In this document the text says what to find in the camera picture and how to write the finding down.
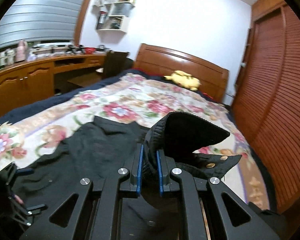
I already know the black zip jacket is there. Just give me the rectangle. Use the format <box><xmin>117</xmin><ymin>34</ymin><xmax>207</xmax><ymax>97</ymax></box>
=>
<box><xmin>11</xmin><ymin>111</ymin><xmax>288</xmax><ymax>240</ymax></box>

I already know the navy bed sheet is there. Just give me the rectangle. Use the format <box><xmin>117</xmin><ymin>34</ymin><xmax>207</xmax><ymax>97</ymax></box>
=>
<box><xmin>0</xmin><ymin>68</ymin><xmax>146</xmax><ymax>133</ymax></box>

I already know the wooden desk with cabinets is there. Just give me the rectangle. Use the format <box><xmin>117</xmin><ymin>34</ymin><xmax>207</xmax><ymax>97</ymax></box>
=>
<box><xmin>0</xmin><ymin>53</ymin><xmax>106</xmax><ymax>117</ymax></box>

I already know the wooden louvered wardrobe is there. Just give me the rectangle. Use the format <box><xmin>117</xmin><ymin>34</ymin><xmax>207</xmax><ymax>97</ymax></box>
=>
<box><xmin>232</xmin><ymin>0</ymin><xmax>300</xmax><ymax>230</ymax></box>

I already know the floral bed blanket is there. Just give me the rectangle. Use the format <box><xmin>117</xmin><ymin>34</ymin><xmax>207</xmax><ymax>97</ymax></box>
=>
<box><xmin>0</xmin><ymin>74</ymin><xmax>270</xmax><ymax>209</ymax></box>

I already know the wooden bed headboard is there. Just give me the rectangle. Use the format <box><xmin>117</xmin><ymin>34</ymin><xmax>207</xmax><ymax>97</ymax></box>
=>
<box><xmin>133</xmin><ymin>43</ymin><xmax>229</xmax><ymax>103</ymax></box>

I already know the pink bottle on desk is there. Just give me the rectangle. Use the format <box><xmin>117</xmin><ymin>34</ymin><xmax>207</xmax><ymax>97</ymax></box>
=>
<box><xmin>15</xmin><ymin>40</ymin><xmax>27</xmax><ymax>62</ymax></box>

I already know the yellow Pikachu plush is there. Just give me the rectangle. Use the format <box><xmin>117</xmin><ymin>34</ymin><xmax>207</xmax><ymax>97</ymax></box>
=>
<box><xmin>164</xmin><ymin>70</ymin><xmax>200</xmax><ymax>91</ymax></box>

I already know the dark wooden chair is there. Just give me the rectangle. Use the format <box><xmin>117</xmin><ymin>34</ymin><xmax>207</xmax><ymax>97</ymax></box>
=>
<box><xmin>96</xmin><ymin>50</ymin><xmax>134</xmax><ymax>79</ymax></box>

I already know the red basket on desk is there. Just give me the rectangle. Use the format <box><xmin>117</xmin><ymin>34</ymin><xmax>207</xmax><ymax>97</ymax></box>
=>
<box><xmin>84</xmin><ymin>47</ymin><xmax>96</xmax><ymax>54</ymax></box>

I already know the grey window blind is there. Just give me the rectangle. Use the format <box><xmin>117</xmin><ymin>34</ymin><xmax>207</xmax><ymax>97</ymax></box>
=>
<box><xmin>0</xmin><ymin>0</ymin><xmax>83</xmax><ymax>49</ymax></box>

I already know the white wall shelf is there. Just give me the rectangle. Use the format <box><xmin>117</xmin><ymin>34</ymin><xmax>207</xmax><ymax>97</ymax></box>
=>
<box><xmin>93</xmin><ymin>0</ymin><xmax>136</xmax><ymax>33</ymax></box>

